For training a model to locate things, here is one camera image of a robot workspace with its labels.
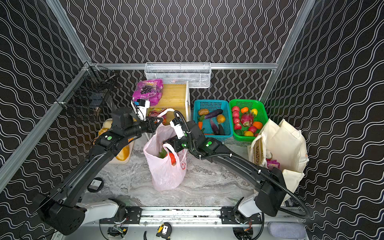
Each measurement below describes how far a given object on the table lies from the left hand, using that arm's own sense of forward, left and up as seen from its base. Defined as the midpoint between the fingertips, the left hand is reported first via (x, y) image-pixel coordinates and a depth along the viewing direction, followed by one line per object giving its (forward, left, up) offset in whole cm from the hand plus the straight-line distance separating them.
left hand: (165, 118), depth 69 cm
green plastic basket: (+43, -46, -30) cm, 70 cm away
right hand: (-4, -1, -11) cm, 12 cm away
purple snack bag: (-9, -54, -24) cm, 60 cm away
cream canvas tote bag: (-1, -64, -20) cm, 67 cm away
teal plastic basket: (+35, -26, -34) cm, 55 cm away
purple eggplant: (+35, -26, -31) cm, 53 cm away
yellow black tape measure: (-39, -1, -34) cm, 52 cm away
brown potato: (+38, -18, -31) cm, 53 cm away
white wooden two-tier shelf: (+18, -3, -2) cm, 18 cm away
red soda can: (-3, -55, -26) cm, 61 cm away
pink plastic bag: (-15, 0, -19) cm, 24 cm away
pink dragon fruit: (+28, -49, -29) cm, 64 cm away
